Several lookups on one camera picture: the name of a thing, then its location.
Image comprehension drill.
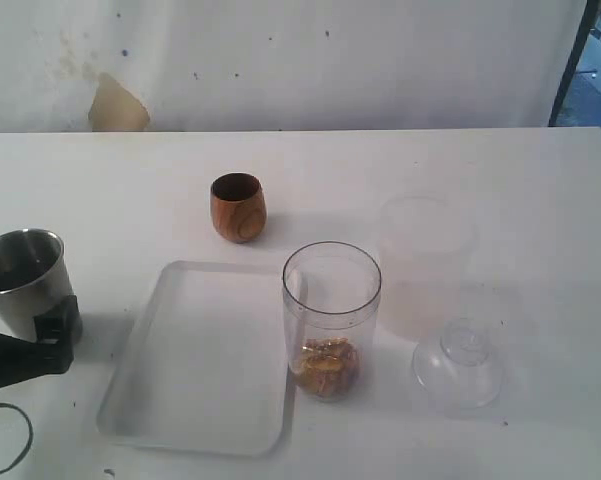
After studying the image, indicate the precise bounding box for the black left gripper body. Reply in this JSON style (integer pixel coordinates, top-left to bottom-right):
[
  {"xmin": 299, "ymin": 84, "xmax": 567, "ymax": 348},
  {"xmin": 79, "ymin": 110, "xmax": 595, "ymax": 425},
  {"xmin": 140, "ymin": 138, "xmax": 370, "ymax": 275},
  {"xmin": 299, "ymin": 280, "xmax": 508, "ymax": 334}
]
[{"xmin": 0, "ymin": 334, "xmax": 60, "ymax": 388}]

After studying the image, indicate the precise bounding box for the dark metal frame post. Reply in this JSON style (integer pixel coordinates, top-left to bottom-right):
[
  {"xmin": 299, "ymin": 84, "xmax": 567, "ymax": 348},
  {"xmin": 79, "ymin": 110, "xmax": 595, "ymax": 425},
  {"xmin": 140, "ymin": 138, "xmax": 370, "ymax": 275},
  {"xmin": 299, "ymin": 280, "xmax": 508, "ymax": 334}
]
[{"xmin": 548, "ymin": 0, "xmax": 601, "ymax": 127}]

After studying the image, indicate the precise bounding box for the stainless steel cup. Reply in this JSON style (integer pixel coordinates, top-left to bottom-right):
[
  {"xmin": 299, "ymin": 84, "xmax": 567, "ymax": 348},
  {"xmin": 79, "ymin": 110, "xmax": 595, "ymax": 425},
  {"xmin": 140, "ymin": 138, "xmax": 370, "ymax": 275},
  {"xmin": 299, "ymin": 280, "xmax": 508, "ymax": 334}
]
[{"xmin": 0, "ymin": 228, "xmax": 74, "ymax": 342}]

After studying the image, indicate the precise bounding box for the translucent white plastic cup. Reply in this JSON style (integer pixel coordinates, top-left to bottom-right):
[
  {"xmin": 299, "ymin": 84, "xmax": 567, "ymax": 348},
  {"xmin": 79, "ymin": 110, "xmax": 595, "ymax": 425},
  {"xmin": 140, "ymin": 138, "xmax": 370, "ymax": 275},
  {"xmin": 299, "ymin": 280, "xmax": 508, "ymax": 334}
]
[{"xmin": 377, "ymin": 195, "xmax": 479, "ymax": 342}]

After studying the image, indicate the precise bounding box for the brown wooden cup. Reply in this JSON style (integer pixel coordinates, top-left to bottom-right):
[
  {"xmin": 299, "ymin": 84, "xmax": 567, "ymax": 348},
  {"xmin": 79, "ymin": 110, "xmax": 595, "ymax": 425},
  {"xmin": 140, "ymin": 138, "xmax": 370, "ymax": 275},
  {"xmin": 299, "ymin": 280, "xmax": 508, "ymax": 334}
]
[{"xmin": 210, "ymin": 172, "xmax": 267, "ymax": 244}]

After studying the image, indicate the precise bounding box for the white rectangular plastic tray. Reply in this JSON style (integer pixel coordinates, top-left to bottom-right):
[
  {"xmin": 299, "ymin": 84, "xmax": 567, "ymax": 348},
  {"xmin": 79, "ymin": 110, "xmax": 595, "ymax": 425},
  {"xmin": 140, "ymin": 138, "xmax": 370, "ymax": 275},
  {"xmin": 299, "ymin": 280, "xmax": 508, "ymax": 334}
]
[{"xmin": 96, "ymin": 261, "xmax": 287, "ymax": 456}]

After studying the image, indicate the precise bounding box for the clear plastic shaker body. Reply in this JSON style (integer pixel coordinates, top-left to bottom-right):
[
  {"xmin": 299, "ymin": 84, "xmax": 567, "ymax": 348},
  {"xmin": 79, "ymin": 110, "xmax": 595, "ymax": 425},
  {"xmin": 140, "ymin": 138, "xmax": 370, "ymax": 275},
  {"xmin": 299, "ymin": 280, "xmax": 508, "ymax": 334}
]
[{"xmin": 282, "ymin": 241, "xmax": 382, "ymax": 402}]

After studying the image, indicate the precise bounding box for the clear plastic shaker lid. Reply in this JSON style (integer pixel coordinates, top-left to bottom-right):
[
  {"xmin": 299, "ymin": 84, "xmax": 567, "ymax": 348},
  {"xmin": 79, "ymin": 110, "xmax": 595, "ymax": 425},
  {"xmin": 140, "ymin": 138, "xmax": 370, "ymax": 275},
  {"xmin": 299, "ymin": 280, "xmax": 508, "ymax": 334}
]
[{"xmin": 411, "ymin": 317, "xmax": 504, "ymax": 410}]

